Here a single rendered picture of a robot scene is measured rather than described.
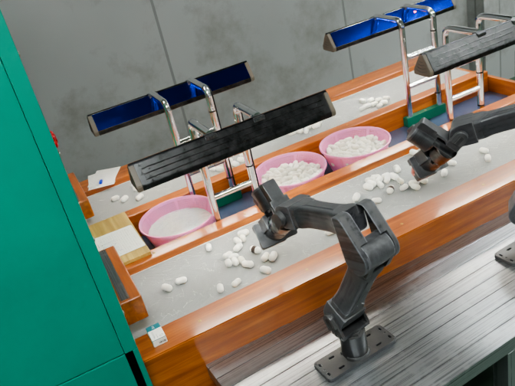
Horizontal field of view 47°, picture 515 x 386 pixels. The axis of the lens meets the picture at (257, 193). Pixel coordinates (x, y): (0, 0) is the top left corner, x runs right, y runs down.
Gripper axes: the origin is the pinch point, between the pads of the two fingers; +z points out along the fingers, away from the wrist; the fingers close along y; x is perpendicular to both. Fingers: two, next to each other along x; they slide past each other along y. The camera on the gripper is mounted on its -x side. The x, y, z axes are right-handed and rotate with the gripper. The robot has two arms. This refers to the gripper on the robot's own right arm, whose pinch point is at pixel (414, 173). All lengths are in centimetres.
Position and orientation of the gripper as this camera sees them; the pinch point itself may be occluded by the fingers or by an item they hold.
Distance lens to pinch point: 177.9
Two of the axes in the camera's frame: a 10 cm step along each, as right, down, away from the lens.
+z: -2.0, 3.0, 9.3
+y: -8.8, 3.7, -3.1
